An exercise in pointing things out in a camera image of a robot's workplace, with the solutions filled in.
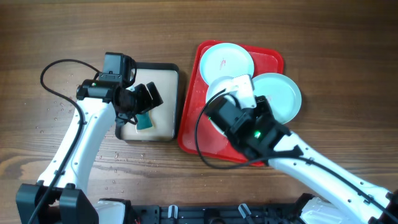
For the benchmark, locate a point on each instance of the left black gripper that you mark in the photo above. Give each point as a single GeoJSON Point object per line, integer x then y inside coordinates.
{"type": "Point", "coordinates": [145, 102]}

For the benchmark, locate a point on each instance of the green dish sponge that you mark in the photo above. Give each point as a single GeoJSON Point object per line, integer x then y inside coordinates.
{"type": "Point", "coordinates": [143, 121]}

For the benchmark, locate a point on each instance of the white plate bottom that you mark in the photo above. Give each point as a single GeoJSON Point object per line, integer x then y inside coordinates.
{"type": "Point", "coordinates": [226, 83]}

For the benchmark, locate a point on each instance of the light blue plate top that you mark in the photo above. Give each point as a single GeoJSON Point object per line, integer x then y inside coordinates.
{"type": "Point", "coordinates": [225, 60]}

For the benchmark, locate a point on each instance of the light blue plate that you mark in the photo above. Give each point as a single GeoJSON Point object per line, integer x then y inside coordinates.
{"type": "Point", "coordinates": [225, 60]}
{"type": "Point", "coordinates": [282, 94]}

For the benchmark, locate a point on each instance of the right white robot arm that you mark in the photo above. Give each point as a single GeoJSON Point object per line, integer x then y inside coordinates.
{"type": "Point", "coordinates": [256, 134]}

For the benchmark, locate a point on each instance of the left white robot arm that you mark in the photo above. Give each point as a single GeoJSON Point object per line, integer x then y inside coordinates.
{"type": "Point", "coordinates": [110, 98]}

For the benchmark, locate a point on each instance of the black rectangular water tray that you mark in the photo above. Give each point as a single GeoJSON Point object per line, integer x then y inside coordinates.
{"type": "Point", "coordinates": [163, 117]}

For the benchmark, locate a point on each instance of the red plastic tray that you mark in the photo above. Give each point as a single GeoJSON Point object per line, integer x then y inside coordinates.
{"type": "Point", "coordinates": [198, 129]}

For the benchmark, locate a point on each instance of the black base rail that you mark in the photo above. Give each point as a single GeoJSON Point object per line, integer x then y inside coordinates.
{"type": "Point", "coordinates": [173, 214]}

